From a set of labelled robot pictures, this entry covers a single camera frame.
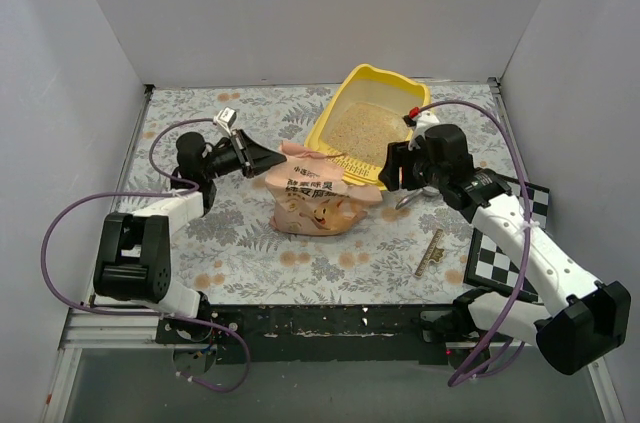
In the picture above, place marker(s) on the pink cat litter bag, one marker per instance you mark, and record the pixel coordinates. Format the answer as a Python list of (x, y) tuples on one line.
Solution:
[(311, 196)]

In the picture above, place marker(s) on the yellow plastic litter box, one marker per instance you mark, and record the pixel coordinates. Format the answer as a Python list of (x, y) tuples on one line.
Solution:
[(363, 117)]

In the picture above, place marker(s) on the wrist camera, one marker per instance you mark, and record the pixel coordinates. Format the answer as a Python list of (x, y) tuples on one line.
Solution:
[(225, 118), (417, 115)]

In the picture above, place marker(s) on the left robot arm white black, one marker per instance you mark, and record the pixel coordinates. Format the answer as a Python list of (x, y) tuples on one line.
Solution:
[(134, 256)]

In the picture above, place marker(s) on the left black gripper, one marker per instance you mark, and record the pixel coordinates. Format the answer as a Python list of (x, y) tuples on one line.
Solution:
[(241, 152)]

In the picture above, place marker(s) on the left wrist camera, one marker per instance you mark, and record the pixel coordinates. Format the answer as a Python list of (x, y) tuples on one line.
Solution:
[(225, 118)]

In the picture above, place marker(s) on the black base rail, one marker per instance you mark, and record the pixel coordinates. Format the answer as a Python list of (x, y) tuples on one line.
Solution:
[(424, 334)]

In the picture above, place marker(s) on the floral patterned table mat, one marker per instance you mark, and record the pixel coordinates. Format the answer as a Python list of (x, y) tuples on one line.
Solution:
[(234, 256)]

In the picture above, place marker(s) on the silver metal scoop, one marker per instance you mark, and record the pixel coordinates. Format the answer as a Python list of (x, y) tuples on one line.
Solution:
[(427, 193)]

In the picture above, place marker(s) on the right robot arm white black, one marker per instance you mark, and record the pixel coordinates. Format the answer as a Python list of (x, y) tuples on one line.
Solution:
[(577, 318)]

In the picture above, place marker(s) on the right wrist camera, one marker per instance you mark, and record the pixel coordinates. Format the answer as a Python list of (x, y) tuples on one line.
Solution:
[(417, 115)]

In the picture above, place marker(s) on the black white checkerboard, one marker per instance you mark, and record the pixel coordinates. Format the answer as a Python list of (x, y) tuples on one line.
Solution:
[(487, 265)]

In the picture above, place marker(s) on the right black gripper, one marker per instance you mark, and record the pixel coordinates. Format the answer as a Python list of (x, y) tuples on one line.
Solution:
[(405, 169)]

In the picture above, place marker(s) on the gold brown bookmark strip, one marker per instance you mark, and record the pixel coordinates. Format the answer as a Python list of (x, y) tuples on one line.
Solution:
[(433, 253)]

